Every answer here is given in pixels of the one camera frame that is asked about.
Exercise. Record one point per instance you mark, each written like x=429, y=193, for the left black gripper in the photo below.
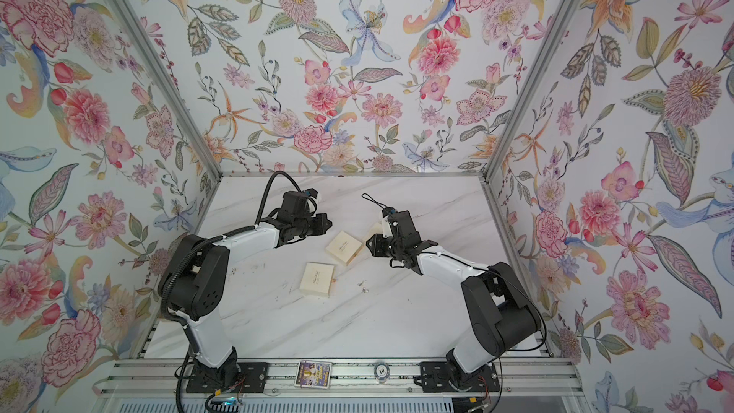
x=320, y=228

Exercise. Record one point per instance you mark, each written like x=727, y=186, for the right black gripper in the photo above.
x=378, y=241

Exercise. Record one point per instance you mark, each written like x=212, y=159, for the cream drawer jewelry box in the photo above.
x=317, y=279

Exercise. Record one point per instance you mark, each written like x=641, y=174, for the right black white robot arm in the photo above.
x=500, y=313

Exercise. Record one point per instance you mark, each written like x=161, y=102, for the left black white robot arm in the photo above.
x=194, y=283

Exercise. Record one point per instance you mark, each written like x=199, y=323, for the round silver knob on rail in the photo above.
x=381, y=372

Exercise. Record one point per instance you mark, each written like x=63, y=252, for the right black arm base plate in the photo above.
x=442, y=377

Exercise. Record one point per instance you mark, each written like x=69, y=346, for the colourful card on rail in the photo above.
x=313, y=374

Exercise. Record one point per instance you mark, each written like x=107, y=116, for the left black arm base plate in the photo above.
x=248, y=378

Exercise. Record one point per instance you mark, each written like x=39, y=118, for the aluminium front rail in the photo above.
x=519, y=377

